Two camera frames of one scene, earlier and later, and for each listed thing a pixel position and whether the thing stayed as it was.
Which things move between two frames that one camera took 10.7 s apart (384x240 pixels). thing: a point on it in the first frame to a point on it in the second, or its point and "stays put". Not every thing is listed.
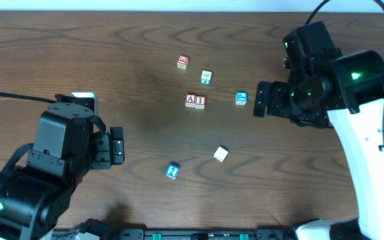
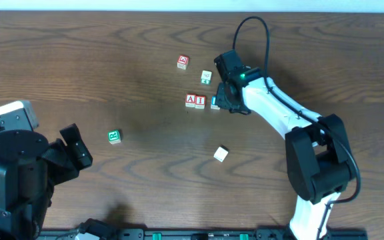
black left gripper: [116, 145] to [67, 155]
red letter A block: [190, 100] stays put
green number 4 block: [206, 77] stays put
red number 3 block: [182, 63] stays put
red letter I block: [200, 102] stays put
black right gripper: [263, 99] to [231, 98]
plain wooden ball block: [221, 153] stays put
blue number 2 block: [173, 170] to [213, 103]
